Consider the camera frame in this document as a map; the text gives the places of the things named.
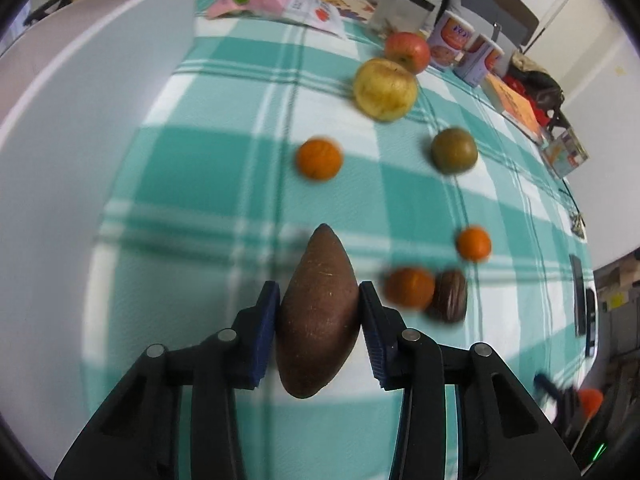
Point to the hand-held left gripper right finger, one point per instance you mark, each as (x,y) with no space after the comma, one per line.
(372,330)

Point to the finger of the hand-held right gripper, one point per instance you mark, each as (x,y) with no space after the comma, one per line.
(547,386)

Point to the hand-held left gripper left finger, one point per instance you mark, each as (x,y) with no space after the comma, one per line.
(265,330)

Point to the brown sweet potato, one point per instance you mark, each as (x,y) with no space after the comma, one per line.
(320,310)

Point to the red apple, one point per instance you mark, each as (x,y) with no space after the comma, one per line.
(410,50)

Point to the large orange tangerine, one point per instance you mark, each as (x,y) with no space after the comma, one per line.
(319,158)
(409,288)

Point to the dark brown ridged fruit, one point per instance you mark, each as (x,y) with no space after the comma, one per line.
(450,297)

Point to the black phone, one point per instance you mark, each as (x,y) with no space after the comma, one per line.
(582,305)

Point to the small orange tangerine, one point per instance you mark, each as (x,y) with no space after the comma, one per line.
(473,244)

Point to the teal checked tablecloth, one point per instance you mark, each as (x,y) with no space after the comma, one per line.
(200,175)

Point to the green round fruit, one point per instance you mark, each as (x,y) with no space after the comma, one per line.
(454,151)

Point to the small printed carton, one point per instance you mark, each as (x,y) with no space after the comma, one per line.
(565,152)

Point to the yellow apple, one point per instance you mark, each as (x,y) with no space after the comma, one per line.
(385,90)

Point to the orange book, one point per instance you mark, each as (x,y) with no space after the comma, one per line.
(515,105)

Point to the purple can with orange label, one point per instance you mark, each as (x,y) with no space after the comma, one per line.
(450,37)
(480,60)

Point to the red and black bag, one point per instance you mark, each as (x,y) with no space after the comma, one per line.
(535,82)

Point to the white box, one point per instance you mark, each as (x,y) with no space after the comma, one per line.
(75,85)

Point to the white packet with red print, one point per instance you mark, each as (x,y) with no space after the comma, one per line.
(315,12)

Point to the clear jar with black lid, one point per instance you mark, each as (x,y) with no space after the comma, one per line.
(400,7)

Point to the floral cloth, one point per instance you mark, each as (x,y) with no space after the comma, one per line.
(350,5)

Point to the pink snack packet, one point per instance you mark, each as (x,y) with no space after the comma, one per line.
(250,2)

